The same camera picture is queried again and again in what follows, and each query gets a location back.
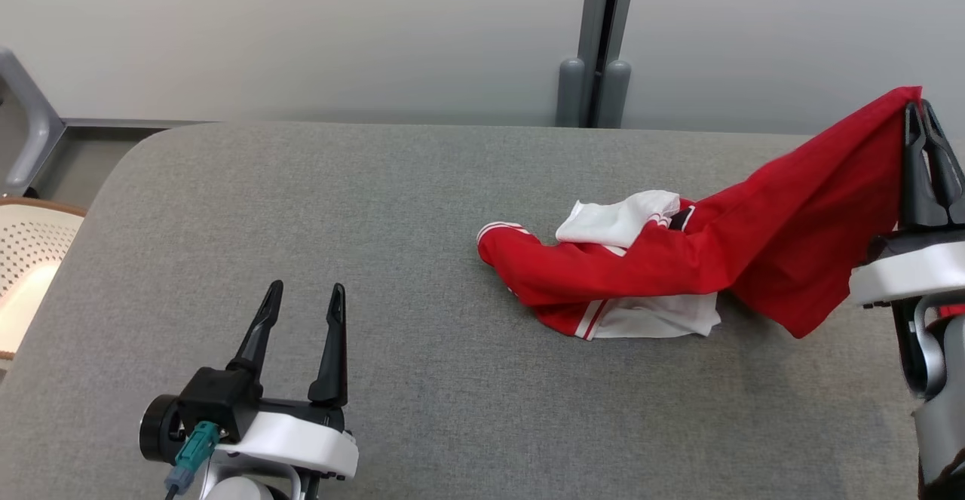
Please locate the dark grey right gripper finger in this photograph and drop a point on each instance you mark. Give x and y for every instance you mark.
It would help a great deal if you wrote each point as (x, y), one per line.
(918, 191)
(951, 183)

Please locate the red and white jacket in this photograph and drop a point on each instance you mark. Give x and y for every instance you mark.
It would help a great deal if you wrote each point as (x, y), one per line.
(791, 228)

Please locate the grey fabric sofa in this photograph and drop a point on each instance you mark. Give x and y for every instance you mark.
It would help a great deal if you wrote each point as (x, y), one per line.
(422, 221)

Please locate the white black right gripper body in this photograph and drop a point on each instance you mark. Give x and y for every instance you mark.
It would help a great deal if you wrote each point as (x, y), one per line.
(905, 277)

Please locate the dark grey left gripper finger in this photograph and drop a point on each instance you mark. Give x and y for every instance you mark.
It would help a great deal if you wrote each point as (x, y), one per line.
(333, 357)
(260, 334)

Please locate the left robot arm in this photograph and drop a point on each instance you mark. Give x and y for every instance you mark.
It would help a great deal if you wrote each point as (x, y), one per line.
(249, 485)

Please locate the grey baseboard rail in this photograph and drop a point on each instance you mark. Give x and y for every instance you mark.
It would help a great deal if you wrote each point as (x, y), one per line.
(136, 123)

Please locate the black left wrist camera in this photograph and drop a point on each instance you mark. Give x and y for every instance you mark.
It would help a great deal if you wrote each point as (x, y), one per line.
(211, 398)

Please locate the grey partition post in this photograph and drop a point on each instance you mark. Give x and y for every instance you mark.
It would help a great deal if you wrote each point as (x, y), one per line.
(599, 32)

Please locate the curved grey frame leg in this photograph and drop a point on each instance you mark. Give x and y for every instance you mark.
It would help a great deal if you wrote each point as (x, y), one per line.
(30, 123)

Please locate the white perforated basket brown rim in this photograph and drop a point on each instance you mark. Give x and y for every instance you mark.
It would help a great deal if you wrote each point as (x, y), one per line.
(30, 274)

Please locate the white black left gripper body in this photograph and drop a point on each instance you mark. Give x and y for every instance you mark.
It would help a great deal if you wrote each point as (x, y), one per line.
(301, 443)

